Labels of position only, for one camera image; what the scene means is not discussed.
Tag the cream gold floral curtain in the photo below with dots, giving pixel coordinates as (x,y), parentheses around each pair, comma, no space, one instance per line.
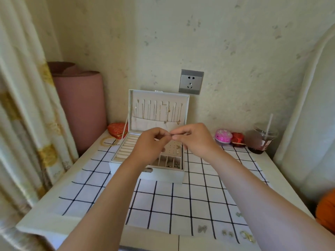
(23,115)

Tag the person's right hand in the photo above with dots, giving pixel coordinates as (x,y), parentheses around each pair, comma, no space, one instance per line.
(201,141)

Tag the thin gold bangle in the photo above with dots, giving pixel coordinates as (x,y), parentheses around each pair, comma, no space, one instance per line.
(102,142)

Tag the gold hoop earring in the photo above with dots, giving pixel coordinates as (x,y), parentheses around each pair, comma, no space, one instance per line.
(251,238)
(244,234)

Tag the red faceted gift box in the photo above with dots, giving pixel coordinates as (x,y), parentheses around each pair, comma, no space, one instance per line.
(238,139)

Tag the red heart-shaped box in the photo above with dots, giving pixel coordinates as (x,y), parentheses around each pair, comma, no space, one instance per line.
(116,130)

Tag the white wooden jewelry box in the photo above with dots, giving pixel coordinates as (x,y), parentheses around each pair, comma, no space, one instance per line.
(157,122)

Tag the orange plush cushion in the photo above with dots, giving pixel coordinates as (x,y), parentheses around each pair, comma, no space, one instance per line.
(327,211)

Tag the white black-grid table cloth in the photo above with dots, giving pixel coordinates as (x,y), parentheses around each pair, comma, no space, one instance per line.
(183,206)

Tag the white drinking straw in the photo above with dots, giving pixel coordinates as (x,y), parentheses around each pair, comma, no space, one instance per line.
(269,125)

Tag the pink rolled mat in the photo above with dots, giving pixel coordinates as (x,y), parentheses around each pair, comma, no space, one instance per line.
(81,109)

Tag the pile of mixed earrings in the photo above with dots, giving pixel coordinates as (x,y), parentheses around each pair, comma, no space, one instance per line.
(170,164)

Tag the clear plastic drink cup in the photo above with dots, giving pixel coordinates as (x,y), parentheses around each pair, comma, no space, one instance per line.
(259,141)

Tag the person's right forearm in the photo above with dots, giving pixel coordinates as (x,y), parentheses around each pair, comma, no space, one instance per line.
(272,211)

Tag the white padded headboard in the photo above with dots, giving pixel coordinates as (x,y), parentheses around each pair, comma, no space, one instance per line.
(308,115)

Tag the pink round trinket box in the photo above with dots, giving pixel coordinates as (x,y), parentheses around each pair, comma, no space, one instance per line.
(223,135)

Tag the person's left forearm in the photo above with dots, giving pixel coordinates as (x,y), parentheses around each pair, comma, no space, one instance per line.
(102,211)

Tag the grey wall socket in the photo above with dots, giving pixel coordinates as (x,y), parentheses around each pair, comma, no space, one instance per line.
(191,81)

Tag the person's left hand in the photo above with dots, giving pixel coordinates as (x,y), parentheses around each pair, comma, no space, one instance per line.
(149,148)

